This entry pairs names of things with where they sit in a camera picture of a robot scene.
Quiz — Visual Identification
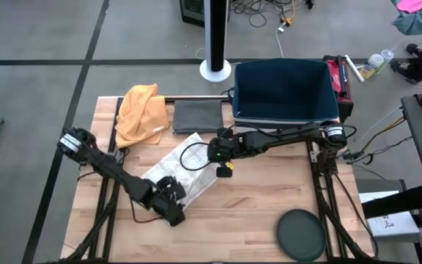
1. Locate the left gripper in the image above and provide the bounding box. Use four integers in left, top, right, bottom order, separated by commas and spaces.
147, 175, 188, 227

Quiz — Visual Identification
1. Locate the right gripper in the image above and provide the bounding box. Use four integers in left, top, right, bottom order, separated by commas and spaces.
207, 127, 251, 180

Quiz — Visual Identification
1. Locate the white cloth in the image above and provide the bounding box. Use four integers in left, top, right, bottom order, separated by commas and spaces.
141, 132, 221, 211

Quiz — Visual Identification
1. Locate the grey kitchen towel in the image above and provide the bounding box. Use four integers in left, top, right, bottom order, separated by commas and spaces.
172, 100, 225, 136

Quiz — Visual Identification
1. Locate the yellow towel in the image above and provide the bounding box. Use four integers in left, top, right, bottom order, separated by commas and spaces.
114, 83, 171, 148

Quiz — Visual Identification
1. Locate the navy white striped fabric bin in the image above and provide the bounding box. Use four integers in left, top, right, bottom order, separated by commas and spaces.
229, 58, 341, 131

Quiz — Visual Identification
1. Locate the white black tower fan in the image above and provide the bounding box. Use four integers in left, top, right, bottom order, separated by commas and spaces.
199, 0, 232, 84

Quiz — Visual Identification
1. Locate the dark green round plate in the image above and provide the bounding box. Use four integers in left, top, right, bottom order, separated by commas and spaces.
276, 208, 327, 263

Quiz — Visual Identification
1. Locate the red black tool case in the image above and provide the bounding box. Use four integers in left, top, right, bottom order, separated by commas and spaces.
322, 54, 355, 124

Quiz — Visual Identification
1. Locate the black box on floor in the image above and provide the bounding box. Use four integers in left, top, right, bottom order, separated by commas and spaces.
179, 0, 207, 29

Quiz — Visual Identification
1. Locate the white plastic tube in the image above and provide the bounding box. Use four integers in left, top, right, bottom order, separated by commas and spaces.
344, 54, 366, 84

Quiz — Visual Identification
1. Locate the black padded bar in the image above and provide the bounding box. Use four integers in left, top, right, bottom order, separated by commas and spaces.
360, 183, 422, 220

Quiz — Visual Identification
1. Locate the white printed box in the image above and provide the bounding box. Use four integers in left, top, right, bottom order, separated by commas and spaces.
358, 190, 421, 243

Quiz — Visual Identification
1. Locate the green bottle white cap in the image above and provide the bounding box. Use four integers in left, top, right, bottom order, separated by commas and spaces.
374, 49, 395, 76

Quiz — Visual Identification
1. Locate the pink cloth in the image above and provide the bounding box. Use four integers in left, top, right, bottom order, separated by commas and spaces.
396, 0, 422, 15

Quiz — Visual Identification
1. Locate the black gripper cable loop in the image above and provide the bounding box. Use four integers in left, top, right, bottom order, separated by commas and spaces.
129, 197, 165, 224
179, 141, 216, 172

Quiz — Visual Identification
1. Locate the black metal table rail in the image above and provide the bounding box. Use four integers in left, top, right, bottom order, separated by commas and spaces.
117, 95, 240, 105

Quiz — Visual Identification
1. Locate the white power cable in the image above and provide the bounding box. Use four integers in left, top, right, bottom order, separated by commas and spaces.
195, 21, 288, 67

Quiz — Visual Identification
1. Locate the tangle of black cables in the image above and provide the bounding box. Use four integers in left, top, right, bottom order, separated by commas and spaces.
229, 0, 314, 29

